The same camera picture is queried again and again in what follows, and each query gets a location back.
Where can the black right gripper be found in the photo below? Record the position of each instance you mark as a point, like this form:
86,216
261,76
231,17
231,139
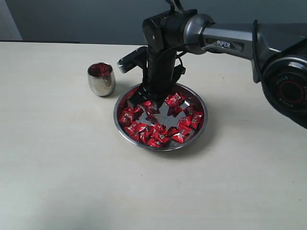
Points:
160,76

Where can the red candy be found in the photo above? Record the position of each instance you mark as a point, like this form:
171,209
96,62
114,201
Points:
160,137
174,100
195,119
104,71
180,137
125,119
189,111

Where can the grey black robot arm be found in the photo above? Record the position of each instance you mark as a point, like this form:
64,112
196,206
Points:
277,52

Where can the round stainless steel plate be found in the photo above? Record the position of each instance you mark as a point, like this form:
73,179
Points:
169,121

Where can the stainless steel cup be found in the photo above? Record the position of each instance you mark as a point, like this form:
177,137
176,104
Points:
101,86

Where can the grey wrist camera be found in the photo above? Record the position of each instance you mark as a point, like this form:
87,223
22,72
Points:
137,58

